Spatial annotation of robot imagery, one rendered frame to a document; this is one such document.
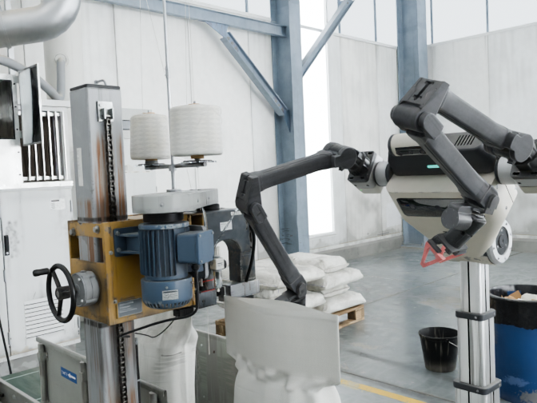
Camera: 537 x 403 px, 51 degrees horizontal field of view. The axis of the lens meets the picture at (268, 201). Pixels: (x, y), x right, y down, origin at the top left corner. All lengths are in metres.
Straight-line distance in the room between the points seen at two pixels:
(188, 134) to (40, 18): 2.71
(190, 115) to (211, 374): 1.39
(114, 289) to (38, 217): 2.87
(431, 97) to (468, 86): 9.03
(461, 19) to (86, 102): 9.22
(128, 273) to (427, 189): 0.99
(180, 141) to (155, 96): 5.05
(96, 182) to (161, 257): 0.33
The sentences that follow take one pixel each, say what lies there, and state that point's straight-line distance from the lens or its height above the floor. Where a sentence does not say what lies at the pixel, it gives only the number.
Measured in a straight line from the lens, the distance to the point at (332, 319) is 1.69.
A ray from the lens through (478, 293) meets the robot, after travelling 2.11.
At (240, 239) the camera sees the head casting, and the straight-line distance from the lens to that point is 2.09.
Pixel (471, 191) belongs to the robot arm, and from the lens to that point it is 1.57.
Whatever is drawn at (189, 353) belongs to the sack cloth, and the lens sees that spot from 2.34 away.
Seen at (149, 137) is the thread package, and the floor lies 1.60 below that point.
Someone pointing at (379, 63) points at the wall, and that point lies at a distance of 10.21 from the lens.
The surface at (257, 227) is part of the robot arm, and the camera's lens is 1.84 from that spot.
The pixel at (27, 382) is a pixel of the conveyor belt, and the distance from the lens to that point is 3.50.
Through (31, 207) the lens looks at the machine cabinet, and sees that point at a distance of 4.62.
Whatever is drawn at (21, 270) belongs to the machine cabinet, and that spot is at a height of 0.82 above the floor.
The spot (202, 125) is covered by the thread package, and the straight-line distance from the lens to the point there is 1.74.
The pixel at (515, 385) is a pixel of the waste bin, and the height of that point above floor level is 0.12.
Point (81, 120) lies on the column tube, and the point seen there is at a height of 1.65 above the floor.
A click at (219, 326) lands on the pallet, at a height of 0.09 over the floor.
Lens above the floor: 1.47
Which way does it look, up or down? 3 degrees down
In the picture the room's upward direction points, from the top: 3 degrees counter-clockwise
